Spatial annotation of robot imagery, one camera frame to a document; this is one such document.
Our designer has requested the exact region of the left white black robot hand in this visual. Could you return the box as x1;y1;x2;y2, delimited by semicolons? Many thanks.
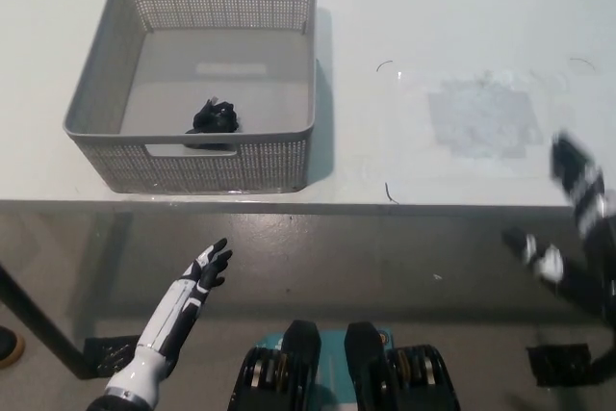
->
134;236;235;377

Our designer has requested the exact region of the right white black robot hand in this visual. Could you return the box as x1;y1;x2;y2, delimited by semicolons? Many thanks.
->
501;131;616;326

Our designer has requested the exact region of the black webcam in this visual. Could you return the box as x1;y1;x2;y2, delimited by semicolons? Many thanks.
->
184;98;243;148

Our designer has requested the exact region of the black table foot plate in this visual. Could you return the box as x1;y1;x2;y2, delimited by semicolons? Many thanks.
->
526;342;596;388
84;333;141;377

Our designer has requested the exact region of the black ribbed robot body block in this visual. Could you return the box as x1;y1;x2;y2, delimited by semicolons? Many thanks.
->
228;318;323;411
344;321;462;411

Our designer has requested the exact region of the black metal table leg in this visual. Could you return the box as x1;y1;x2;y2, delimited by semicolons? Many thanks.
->
0;261;92;379

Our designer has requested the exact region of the teal robot body plate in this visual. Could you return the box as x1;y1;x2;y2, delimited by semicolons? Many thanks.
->
255;328;396;411

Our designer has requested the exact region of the black shoe with tan sole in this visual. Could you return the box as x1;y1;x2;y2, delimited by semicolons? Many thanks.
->
0;326;26;368

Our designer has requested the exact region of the grey perforated plastic basket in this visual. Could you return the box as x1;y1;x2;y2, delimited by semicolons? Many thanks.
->
63;0;319;194

